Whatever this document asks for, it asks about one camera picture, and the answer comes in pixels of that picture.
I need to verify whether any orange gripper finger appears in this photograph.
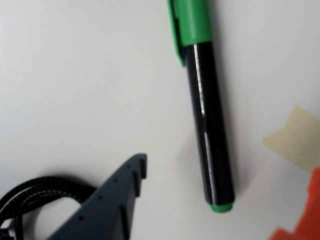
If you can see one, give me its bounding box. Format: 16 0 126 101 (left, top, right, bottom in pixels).
267 167 320 240

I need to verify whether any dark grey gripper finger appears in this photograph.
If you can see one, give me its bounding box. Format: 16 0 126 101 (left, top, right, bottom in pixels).
46 152 149 240

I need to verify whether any green black marker pen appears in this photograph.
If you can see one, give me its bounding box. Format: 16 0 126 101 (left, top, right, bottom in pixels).
166 0 237 214

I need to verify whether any wide beige masking tape strip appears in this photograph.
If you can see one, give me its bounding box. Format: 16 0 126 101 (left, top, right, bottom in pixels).
261 105 320 174

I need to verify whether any black coiled USB cable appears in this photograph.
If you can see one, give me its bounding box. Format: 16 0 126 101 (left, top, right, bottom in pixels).
0 174 96 240

